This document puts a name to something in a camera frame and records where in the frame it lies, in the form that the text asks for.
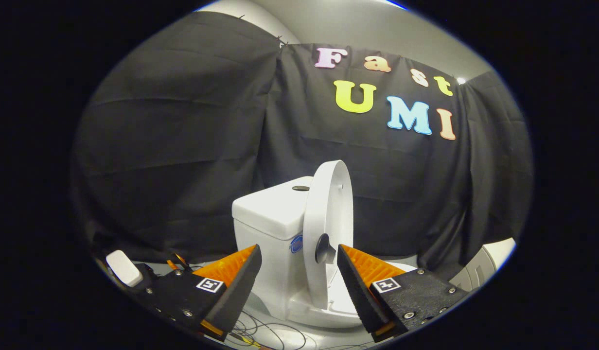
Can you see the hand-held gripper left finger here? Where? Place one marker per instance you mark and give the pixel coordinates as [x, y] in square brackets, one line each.
[241, 287]

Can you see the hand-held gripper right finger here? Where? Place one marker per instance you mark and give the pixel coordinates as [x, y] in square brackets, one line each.
[358, 291]

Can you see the white toilet lid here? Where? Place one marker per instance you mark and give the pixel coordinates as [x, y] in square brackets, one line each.
[328, 209]

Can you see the white ceramic toilet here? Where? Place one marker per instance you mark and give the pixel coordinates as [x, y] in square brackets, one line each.
[270, 228]

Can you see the small orange black object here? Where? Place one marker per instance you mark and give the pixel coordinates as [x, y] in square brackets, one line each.
[179, 262]

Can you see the small white box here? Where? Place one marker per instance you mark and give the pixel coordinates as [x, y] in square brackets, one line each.
[124, 268]

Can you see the grey drawer cabinet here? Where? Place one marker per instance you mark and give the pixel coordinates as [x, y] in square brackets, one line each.
[484, 262]

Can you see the black backdrop cloth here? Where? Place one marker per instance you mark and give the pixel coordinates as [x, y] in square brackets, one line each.
[192, 146]

